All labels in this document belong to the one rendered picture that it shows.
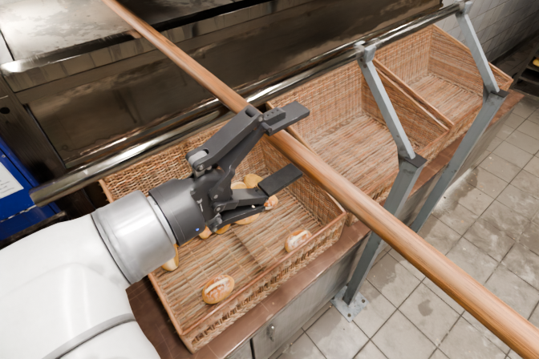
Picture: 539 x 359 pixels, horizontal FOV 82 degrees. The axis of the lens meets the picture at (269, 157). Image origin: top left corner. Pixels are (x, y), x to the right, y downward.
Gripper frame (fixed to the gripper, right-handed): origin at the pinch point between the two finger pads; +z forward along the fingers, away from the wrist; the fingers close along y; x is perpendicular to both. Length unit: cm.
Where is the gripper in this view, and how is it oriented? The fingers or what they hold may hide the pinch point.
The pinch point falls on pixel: (291, 146)
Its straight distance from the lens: 45.1
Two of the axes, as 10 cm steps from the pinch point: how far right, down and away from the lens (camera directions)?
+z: 7.8, -4.4, 4.4
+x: 6.3, 5.5, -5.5
